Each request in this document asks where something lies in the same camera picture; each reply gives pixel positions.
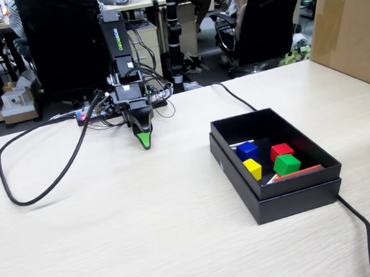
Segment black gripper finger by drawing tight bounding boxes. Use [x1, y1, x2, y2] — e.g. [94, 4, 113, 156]
[126, 105, 157, 135]

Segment red wooden cube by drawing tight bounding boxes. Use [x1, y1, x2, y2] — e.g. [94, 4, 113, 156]
[269, 142, 296, 164]

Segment green wooden cube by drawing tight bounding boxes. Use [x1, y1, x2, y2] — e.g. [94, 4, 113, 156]
[271, 153, 303, 177]

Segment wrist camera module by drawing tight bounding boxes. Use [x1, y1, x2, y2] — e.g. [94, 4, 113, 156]
[94, 93, 117, 118]

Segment black pole white bands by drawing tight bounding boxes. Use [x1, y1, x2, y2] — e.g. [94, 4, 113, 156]
[162, 0, 189, 85]

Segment thick black camera cable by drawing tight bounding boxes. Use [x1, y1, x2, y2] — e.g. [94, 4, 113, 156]
[0, 90, 113, 209]

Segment small open carton white insert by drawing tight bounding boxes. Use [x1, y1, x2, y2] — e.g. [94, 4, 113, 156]
[0, 85, 40, 126]

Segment long orange stick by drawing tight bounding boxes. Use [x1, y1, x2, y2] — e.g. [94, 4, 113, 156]
[272, 163, 326, 182]

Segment white wooden stick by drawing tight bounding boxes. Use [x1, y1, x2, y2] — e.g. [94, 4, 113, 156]
[229, 139, 255, 149]

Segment controller circuit board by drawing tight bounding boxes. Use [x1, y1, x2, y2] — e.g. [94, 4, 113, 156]
[74, 104, 104, 123]

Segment black open box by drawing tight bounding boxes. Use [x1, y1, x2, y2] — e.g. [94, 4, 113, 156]
[208, 120, 347, 230]

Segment person in striped shirt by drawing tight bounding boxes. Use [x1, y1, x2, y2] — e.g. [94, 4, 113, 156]
[6, 0, 29, 41]

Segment blue wooden cube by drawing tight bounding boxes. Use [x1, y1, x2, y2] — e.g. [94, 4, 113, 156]
[235, 140, 260, 164]

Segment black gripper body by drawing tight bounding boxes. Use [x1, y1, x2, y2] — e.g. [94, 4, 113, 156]
[110, 81, 152, 115]

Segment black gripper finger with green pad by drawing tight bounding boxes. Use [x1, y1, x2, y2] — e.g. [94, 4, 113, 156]
[131, 120, 155, 152]

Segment yellow wooden cube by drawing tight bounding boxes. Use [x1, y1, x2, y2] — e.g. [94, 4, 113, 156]
[241, 157, 264, 182]

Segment cardboard scraps pile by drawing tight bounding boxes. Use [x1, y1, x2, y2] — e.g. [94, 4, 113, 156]
[181, 50, 211, 76]

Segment black cardboard box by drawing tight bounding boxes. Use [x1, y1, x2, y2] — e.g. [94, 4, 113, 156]
[208, 100, 345, 205]

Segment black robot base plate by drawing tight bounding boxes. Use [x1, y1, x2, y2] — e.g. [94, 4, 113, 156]
[75, 99, 171, 133]

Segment large brown cardboard box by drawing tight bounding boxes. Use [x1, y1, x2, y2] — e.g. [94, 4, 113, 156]
[303, 0, 370, 99]

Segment green yellow toy pile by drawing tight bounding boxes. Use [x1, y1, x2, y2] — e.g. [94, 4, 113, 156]
[275, 33, 313, 68]

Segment tall black office chair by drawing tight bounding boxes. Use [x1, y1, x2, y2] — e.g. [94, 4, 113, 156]
[12, 0, 116, 106]

